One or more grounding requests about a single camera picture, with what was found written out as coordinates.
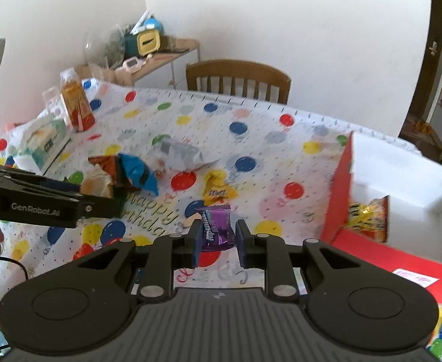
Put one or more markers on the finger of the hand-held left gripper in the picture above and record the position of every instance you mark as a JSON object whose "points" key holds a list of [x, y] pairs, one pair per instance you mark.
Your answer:
{"points": [[102, 205], [13, 173]]}

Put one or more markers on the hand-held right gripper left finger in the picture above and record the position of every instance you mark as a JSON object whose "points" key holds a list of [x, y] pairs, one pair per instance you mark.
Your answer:
{"points": [[195, 245]]}

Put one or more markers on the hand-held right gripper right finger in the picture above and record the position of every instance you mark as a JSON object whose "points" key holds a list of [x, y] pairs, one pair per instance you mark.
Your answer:
{"points": [[241, 247]]}

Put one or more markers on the cream snack packet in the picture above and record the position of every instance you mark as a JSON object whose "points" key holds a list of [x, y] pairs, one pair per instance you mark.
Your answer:
{"points": [[96, 183]]}

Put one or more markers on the purple snack packet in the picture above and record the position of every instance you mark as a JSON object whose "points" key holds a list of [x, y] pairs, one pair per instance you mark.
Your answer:
{"points": [[216, 230]]}

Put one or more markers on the brown foil snack packet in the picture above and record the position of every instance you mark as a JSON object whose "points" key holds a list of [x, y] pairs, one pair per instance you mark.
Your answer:
{"points": [[106, 163]]}

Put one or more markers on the red cardboard box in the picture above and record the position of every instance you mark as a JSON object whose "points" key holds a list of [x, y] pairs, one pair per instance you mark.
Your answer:
{"points": [[375, 260]]}

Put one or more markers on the green white tissue box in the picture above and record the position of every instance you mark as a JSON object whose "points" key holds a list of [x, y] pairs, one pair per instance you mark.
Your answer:
{"points": [[42, 139]]}

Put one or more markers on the blue snack packet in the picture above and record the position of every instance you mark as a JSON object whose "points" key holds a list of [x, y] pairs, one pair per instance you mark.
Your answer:
{"points": [[138, 173]]}

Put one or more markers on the yellow candy packet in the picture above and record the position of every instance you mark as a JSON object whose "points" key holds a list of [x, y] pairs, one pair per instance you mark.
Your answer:
{"points": [[217, 188]]}

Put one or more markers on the clear plastic cup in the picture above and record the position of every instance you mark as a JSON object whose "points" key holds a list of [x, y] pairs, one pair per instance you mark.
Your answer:
{"points": [[53, 100]]}

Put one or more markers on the orange drink bottle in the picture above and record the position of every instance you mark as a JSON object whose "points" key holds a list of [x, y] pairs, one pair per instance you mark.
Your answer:
{"points": [[77, 105]]}

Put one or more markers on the silver clear snack packet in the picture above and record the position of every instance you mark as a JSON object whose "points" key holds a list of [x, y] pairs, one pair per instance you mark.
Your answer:
{"points": [[179, 152]]}

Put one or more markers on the balloon print tablecloth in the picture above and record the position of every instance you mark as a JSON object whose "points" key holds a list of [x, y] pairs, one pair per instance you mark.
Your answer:
{"points": [[251, 139]]}

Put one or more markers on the yellow orange snack packet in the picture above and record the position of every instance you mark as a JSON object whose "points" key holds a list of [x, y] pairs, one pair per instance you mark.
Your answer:
{"points": [[368, 215]]}

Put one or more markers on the small white device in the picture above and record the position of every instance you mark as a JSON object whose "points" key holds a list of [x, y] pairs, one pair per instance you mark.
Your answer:
{"points": [[130, 65]]}

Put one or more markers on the clear glass bowl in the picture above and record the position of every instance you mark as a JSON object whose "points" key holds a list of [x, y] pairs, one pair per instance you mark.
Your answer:
{"points": [[98, 47]]}

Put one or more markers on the wooden side table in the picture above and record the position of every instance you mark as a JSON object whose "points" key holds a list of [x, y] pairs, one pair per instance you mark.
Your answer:
{"points": [[160, 60]]}

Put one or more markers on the wooden chair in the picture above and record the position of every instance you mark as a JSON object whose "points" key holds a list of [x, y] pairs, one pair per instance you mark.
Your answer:
{"points": [[240, 75]]}

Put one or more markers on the yellow teal container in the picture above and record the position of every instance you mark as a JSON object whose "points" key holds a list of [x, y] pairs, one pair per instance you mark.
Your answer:
{"points": [[147, 39]]}

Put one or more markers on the dark wooden door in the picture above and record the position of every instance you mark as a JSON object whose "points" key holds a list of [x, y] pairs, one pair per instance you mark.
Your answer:
{"points": [[424, 64]]}

